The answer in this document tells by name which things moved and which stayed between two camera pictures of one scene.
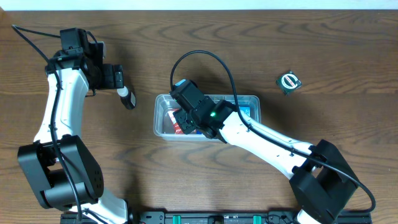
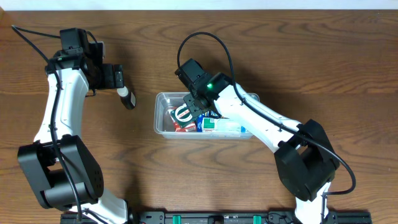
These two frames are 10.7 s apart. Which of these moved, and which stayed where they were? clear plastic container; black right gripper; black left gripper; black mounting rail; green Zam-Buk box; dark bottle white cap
Moved: green Zam-Buk box; black right gripper
Stayed: dark bottle white cap; black left gripper; clear plastic container; black mounting rail
